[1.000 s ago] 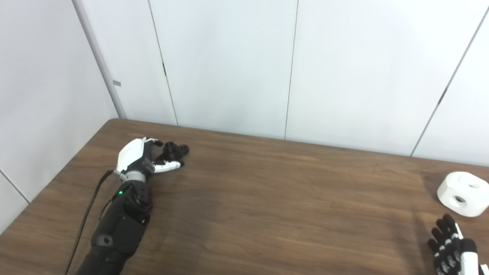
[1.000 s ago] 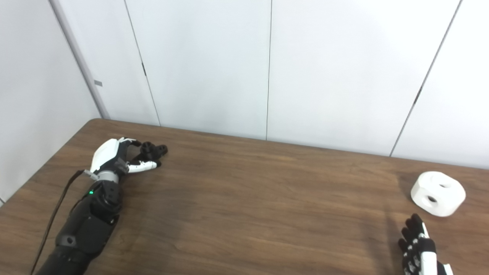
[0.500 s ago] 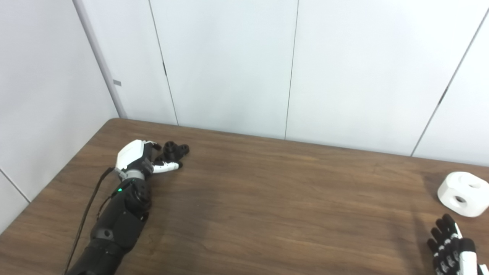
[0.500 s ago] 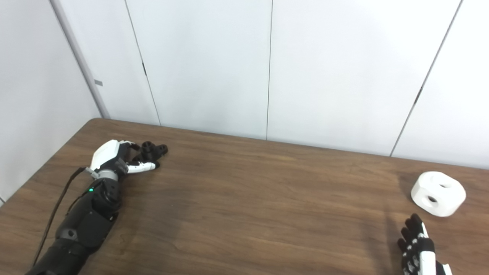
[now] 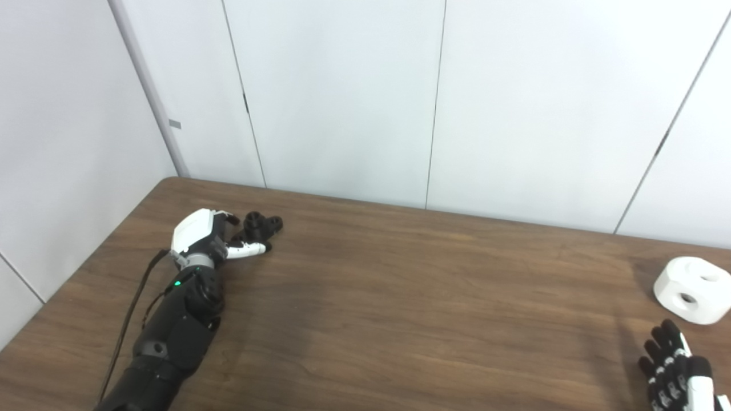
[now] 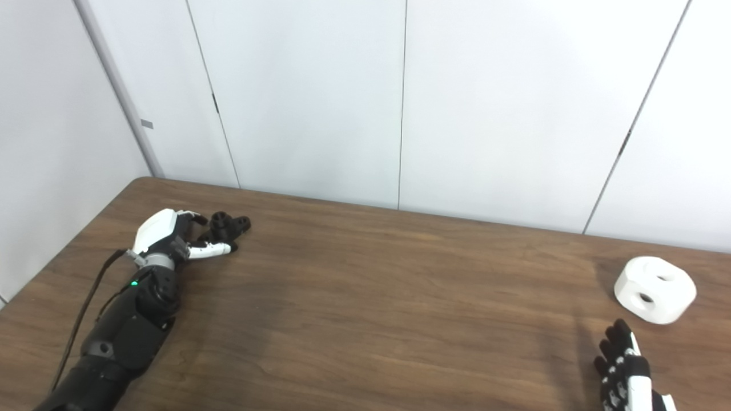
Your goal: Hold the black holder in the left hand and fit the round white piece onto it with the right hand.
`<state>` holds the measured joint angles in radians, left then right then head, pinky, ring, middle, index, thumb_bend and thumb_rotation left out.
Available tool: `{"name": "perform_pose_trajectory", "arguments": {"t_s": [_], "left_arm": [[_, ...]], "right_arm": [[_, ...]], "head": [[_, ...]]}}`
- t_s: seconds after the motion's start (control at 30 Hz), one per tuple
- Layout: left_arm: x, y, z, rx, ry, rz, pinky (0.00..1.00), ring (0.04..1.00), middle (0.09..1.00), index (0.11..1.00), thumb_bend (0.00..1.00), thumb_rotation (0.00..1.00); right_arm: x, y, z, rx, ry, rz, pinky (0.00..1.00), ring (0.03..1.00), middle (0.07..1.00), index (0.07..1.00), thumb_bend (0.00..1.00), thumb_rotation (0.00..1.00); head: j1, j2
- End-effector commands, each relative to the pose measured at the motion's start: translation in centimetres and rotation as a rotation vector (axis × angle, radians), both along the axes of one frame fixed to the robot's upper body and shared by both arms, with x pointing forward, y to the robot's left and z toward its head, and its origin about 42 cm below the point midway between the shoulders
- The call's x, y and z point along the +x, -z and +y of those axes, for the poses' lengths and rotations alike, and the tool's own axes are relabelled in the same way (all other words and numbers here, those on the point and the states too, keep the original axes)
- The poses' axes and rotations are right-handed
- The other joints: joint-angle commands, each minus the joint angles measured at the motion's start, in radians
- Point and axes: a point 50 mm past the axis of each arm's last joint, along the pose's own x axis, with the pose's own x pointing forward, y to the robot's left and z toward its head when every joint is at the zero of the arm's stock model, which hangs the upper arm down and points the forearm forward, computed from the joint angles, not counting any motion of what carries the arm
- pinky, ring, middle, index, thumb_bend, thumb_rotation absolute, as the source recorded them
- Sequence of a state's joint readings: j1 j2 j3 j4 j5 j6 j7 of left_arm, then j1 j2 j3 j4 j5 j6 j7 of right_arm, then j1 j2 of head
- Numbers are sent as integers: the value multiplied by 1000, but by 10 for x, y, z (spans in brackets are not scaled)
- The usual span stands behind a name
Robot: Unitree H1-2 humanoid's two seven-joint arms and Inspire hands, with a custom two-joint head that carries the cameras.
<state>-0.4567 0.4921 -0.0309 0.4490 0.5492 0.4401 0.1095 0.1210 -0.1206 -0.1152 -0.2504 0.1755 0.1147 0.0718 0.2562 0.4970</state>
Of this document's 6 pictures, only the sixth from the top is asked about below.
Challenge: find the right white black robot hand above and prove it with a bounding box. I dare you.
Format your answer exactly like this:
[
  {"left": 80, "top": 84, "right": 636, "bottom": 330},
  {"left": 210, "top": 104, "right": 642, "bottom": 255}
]
[{"left": 593, "top": 319, "right": 678, "bottom": 411}]

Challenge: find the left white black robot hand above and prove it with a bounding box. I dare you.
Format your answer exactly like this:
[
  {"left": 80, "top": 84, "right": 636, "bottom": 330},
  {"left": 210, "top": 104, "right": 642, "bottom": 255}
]
[{"left": 127, "top": 208, "right": 238, "bottom": 270}]

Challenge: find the black plastic holder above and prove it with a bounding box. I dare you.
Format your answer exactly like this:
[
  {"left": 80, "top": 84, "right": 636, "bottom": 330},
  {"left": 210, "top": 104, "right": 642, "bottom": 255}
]
[{"left": 197, "top": 211, "right": 252, "bottom": 252}]

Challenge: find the round white plastic piece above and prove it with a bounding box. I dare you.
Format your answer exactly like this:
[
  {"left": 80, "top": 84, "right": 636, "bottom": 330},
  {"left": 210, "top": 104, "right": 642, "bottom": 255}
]
[{"left": 614, "top": 256, "right": 698, "bottom": 325}]

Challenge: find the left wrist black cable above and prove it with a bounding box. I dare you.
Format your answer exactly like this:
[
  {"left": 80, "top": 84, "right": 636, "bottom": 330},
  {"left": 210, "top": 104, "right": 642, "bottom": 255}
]
[{"left": 50, "top": 249, "right": 131, "bottom": 394}]

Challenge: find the grey wall corner trim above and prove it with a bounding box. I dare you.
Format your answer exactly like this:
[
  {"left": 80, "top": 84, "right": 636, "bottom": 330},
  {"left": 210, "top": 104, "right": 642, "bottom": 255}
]
[{"left": 73, "top": 0, "right": 166, "bottom": 179}]

